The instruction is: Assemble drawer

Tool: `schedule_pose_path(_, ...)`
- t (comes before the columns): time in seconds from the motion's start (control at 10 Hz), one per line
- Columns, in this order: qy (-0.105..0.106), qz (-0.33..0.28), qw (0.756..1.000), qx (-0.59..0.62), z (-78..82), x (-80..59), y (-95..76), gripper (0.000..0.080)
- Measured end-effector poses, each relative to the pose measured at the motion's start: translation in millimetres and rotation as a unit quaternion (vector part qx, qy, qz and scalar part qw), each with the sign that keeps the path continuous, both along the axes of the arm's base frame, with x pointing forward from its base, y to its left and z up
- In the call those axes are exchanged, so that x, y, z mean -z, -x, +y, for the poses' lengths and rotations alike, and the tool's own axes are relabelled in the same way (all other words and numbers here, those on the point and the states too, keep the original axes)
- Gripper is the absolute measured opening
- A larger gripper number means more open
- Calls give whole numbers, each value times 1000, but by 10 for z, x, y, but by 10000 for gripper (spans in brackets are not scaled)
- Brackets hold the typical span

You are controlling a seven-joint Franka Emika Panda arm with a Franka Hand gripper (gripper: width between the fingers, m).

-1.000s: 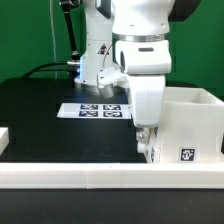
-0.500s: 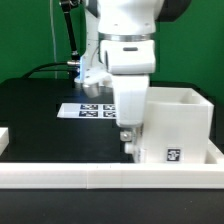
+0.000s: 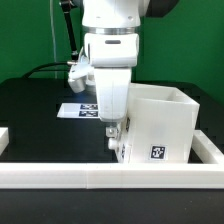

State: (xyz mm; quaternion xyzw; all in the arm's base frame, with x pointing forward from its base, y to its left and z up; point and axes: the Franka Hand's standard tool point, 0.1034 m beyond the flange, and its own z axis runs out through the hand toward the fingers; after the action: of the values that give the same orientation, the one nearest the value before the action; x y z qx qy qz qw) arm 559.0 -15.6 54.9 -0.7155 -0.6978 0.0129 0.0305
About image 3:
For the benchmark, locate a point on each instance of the white drawer tray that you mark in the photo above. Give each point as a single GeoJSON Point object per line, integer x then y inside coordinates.
{"type": "Point", "coordinates": [119, 148]}
{"type": "Point", "coordinates": [127, 125]}

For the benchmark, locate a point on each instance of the white marker base plate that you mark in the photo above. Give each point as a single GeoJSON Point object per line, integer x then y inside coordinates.
{"type": "Point", "coordinates": [78, 110]}

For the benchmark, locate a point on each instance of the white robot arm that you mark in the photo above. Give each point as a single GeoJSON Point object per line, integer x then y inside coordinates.
{"type": "Point", "coordinates": [121, 17]}

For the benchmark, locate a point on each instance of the white front border rail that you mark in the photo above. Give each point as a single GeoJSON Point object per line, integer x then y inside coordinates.
{"type": "Point", "coordinates": [95, 176]}

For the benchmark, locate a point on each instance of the white left border rail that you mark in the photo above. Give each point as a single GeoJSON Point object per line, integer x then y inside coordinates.
{"type": "Point", "coordinates": [4, 139]}

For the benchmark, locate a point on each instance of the white drawer cabinet box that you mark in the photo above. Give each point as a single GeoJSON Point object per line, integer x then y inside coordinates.
{"type": "Point", "coordinates": [162, 123]}

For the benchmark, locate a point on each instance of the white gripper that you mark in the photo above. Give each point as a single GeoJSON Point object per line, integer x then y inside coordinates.
{"type": "Point", "coordinates": [112, 58]}

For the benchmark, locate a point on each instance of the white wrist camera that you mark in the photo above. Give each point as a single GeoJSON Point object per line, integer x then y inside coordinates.
{"type": "Point", "coordinates": [80, 76]}

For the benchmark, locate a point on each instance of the black camera stand pole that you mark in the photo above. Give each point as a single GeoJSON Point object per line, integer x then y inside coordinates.
{"type": "Point", "coordinates": [67, 6]}

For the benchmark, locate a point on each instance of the white front drawer tray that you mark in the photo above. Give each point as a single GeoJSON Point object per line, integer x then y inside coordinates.
{"type": "Point", "coordinates": [119, 148]}

